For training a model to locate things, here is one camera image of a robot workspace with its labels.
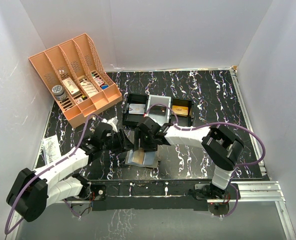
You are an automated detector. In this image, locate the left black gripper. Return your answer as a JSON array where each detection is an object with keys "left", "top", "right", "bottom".
[{"left": 101, "top": 129, "right": 135, "bottom": 155}]

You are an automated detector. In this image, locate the tan card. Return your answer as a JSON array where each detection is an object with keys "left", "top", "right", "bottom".
[{"left": 132, "top": 148, "right": 145, "bottom": 165}]

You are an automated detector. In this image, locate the grey leather card holder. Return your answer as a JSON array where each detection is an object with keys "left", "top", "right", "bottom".
[{"left": 126, "top": 148, "right": 160, "bottom": 168}]

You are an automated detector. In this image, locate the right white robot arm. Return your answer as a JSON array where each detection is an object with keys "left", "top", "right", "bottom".
[{"left": 132, "top": 116, "right": 244, "bottom": 199}]

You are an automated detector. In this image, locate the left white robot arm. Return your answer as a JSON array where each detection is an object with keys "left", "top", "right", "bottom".
[{"left": 6, "top": 120, "right": 134, "bottom": 222}]

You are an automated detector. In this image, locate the silver credit card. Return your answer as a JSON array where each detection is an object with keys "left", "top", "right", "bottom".
[{"left": 128, "top": 103, "right": 145, "bottom": 115}]

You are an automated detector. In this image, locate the black left card tray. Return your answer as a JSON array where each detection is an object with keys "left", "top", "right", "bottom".
[{"left": 122, "top": 93, "right": 148, "bottom": 128}]

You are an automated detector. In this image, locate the black card tray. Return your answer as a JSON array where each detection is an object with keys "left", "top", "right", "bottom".
[
  {"left": 122, "top": 93, "right": 148, "bottom": 128},
  {"left": 172, "top": 98, "right": 194, "bottom": 127}
]

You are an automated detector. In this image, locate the white middle card tray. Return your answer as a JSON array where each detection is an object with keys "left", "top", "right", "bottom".
[{"left": 146, "top": 94, "right": 172, "bottom": 126}]

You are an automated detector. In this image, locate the gold credit card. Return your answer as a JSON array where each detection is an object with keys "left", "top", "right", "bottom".
[{"left": 172, "top": 105, "right": 189, "bottom": 117}]

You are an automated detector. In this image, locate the black right card tray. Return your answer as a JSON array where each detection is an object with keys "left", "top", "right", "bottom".
[{"left": 172, "top": 98, "right": 194, "bottom": 127}]

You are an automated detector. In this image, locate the white label card stack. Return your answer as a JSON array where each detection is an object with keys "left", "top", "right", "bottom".
[{"left": 79, "top": 78, "right": 99, "bottom": 98}]

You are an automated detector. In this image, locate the blue small object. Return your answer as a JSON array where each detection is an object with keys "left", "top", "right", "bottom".
[{"left": 101, "top": 84, "right": 109, "bottom": 90}]

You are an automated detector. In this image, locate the small colourful packet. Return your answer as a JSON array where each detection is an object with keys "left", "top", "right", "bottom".
[{"left": 91, "top": 71, "right": 105, "bottom": 87}]

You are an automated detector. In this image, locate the white red box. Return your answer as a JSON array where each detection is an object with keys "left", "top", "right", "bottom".
[{"left": 62, "top": 77, "right": 80, "bottom": 96}]

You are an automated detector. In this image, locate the white patterned paper sheet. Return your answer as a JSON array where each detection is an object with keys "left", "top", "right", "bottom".
[{"left": 43, "top": 135, "right": 61, "bottom": 164}]

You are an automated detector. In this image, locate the round patterned tin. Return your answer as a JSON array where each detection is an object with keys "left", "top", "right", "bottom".
[{"left": 52, "top": 84, "right": 67, "bottom": 101}]

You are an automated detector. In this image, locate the orange plastic file organizer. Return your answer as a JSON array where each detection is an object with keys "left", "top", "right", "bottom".
[{"left": 29, "top": 33, "right": 122, "bottom": 128}]

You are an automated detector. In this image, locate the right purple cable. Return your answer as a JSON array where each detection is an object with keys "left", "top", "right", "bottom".
[{"left": 144, "top": 104, "right": 266, "bottom": 217}]

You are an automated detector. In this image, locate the purple cable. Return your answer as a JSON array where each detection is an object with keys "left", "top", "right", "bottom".
[
  {"left": 144, "top": 104, "right": 266, "bottom": 217},
  {"left": 4, "top": 114, "right": 106, "bottom": 235}
]

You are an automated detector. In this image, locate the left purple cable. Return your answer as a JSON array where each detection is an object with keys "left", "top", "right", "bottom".
[{"left": 4, "top": 114, "right": 106, "bottom": 235}]

